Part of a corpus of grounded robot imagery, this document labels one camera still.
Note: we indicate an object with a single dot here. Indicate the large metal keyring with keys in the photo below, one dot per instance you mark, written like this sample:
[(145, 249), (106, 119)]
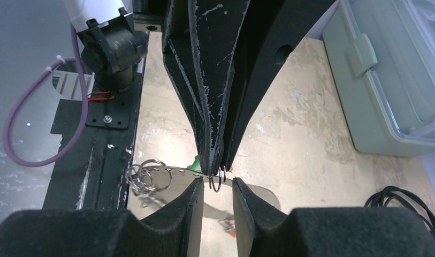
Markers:
[(157, 185)]

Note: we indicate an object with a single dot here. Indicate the green tagged key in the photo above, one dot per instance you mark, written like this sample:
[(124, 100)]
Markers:
[(195, 166)]

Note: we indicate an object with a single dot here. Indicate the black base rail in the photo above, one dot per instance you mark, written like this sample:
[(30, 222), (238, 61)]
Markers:
[(92, 174)]

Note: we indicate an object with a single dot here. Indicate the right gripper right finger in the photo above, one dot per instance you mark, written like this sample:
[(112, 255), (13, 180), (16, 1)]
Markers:
[(263, 230)]

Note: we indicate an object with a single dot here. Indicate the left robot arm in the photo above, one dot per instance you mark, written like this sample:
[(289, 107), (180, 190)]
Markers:
[(112, 49)]

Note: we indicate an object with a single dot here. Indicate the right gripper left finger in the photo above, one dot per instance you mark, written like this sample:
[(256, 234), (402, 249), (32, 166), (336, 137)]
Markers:
[(117, 232)]

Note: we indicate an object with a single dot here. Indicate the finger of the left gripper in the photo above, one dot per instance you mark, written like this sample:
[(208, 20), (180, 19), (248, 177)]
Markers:
[(198, 43), (271, 31)]

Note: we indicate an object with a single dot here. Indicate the green plastic toolbox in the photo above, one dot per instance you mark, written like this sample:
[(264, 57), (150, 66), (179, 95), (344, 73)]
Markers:
[(382, 56)]

